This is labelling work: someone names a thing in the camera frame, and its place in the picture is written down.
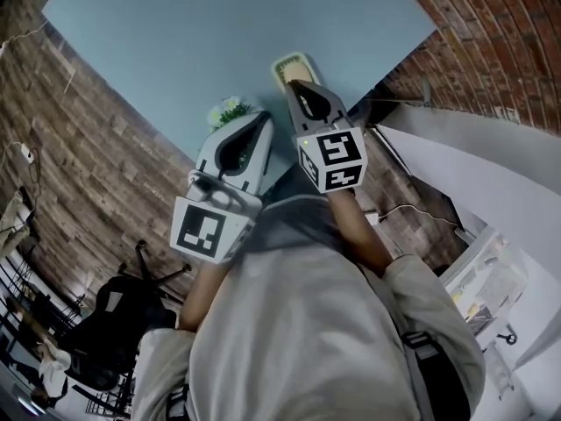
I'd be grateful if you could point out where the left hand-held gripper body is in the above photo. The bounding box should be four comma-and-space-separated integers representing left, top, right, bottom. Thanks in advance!
168, 169, 263, 265

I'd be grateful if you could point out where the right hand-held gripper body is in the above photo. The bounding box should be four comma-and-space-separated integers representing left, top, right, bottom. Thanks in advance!
295, 115, 367, 195

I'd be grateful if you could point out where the light green soap dish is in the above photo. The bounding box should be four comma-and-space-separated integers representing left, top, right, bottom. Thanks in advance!
270, 52, 325, 91

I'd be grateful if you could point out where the beige soap bar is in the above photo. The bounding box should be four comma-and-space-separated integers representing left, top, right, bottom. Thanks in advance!
282, 61, 316, 82

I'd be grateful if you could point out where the person's right forearm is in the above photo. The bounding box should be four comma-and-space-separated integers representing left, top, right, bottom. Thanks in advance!
326, 189, 394, 275

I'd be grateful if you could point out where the person's left forearm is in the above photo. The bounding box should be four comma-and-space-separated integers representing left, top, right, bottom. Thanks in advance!
177, 259, 231, 331

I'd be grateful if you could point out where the potted white flower plant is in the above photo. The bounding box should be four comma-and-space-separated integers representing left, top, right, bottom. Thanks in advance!
205, 95, 265, 168

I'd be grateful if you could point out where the light blue table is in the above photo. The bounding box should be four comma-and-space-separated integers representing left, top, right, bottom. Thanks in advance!
41, 0, 438, 201

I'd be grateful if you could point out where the black office chair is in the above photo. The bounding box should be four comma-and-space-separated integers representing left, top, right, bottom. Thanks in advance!
59, 239, 192, 392

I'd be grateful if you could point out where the person's grey sweatshirt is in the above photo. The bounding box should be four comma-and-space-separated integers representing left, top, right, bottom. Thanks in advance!
131, 195, 487, 421

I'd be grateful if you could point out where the white shelf unit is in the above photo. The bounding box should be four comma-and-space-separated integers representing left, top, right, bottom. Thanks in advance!
440, 228, 527, 337

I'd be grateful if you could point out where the white perforated tray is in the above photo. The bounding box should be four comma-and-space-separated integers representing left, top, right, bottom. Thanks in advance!
475, 269, 514, 306

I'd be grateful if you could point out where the black marble slab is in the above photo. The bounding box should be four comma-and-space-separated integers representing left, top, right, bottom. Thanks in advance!
468, 313, 496, 337

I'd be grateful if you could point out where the white floor cable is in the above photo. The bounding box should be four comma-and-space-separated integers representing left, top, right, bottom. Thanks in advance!
376, 203, 458, 227

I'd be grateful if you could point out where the black backpack strap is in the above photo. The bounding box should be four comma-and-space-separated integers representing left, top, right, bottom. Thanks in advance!
401, 331, 472, 421

